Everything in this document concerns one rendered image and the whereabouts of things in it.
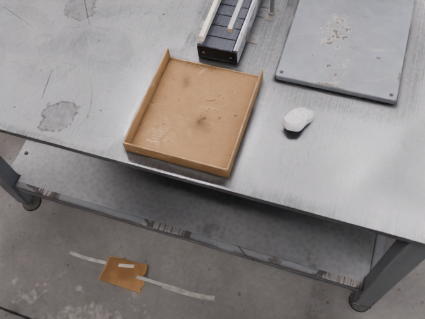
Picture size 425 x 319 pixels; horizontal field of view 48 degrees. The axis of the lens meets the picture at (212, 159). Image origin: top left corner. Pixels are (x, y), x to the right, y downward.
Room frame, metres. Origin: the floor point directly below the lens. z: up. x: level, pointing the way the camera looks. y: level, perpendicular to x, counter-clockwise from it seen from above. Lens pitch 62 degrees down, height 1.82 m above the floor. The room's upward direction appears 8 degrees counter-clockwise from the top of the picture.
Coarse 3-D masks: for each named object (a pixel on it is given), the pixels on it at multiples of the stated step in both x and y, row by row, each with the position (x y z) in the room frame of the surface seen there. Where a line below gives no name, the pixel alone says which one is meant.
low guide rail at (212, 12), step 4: (216, 0) 0.96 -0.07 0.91; (220, 0) 0.97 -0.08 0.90; (212, 4) 0.94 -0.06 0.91; (216, 4) 0.94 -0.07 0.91; (212, 8) 0.93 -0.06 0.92; (216, 8) 0.94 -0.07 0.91; (212, 12) 0.92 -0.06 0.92; (208, 16) 0.90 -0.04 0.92; (212, 16) 0.91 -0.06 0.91; (208, 20) 0.89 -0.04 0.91; (204, 24) 0.88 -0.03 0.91; (208, 24) 0.88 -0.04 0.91; (204, 28) 0.86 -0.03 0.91; (208, 28) 0.87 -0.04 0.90; (200, 32) 0.85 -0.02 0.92; (204, 32) 0.85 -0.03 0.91; (200, 36) 0.84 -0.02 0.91; (204, 36) 0.85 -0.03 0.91; (200, 40) 0.84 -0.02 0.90
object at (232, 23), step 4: (240, 0) 0.89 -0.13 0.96; (244, 0) 0.90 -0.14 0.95; (240, 4) 0.88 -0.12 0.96; (236, 8) 0.87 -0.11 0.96; (240, 8) 0.87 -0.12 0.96; (236, 12) 0.86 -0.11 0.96; (232, 16) 0.84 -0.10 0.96; (236, 16) 0.84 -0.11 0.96; (232, 20) 0.83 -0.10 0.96; (236, 20) 0.84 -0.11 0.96; (232, 24) 0.82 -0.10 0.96; (228, 28) 0.81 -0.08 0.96; (232, 28) 0.81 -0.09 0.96
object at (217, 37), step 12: (228, 0) 0.99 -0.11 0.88; (216, 12) 0.95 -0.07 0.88; (228, 12) 0.94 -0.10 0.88; (240, 12) 0.94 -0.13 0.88; (216, 24) 0.91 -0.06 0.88; (228, 24) 0.90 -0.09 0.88; (240, 24) 0.89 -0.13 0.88; (216, 36) 0.87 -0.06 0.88; (228, 36) 0.86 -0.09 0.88; (216, 48) 0.83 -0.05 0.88; (228, 48) 0.82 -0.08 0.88
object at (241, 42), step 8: (256, 0) 0.97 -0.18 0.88; (256, 8) 0.97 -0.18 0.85; (248, 16) 0.92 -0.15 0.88; (248, 24) 0.89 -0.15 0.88; (240, 32) 0.87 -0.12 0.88; (240, 40) 0.84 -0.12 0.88; (200, 48) 0.84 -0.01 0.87; (208, 48) 0.83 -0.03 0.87; (240, 48) 0.83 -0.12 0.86; (200, 56) 0.84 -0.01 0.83; (208, 56) 0.84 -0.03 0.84; (216, 56) 0.83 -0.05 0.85; (224, 56) 0.82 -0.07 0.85; (232, 56) 0.81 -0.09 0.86
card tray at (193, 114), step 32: (160, 64) 0.81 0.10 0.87; (192, 64) 0.82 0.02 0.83; (160, 96) 0.74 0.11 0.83; (192, 96) 0.72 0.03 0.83; (224, 96) 0.71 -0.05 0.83; (160, 128) 0.64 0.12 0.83; (192, 128) 0.62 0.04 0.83; (224, 128) 0.61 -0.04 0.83; (192, 160) 0.52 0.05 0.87; (224, 160) 0.53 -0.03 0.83
